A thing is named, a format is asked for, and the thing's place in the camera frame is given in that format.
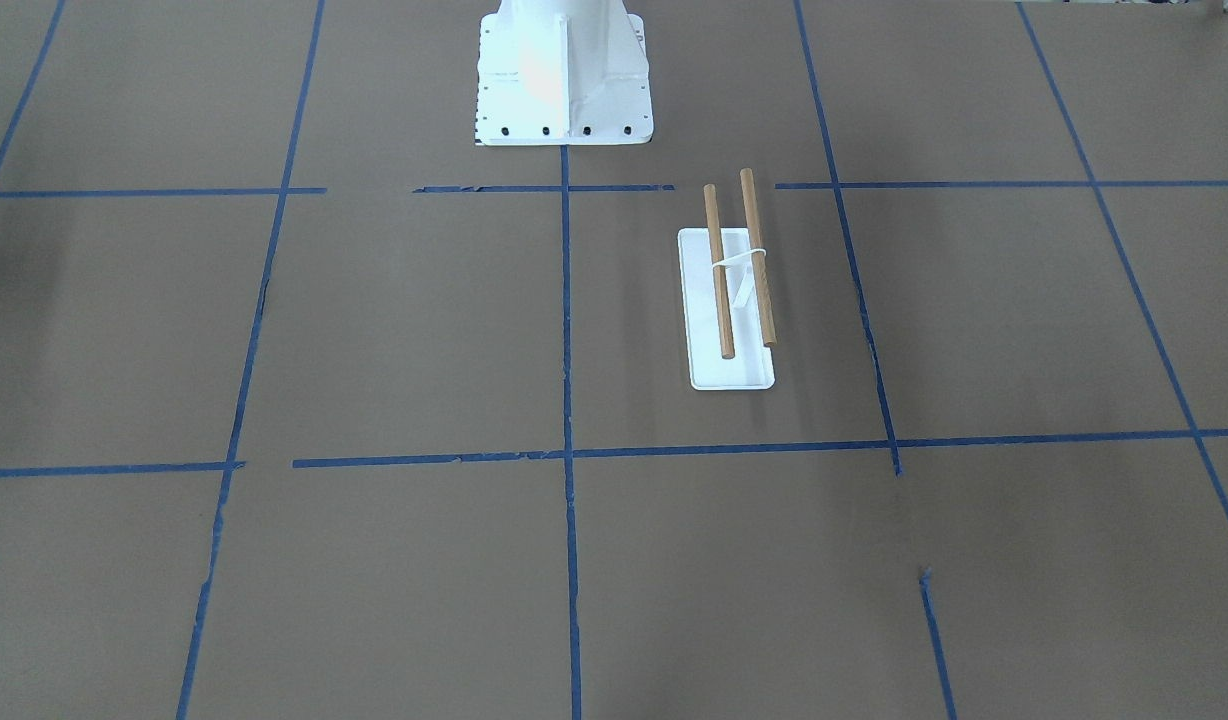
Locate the white towel rack base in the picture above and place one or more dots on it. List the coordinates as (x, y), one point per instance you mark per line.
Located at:
(752, 369)

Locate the wooden rack rod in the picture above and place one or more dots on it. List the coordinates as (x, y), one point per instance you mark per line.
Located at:
(753, 220)
(719, 273)

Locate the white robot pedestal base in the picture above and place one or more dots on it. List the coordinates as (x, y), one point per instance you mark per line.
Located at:
(563, 73)

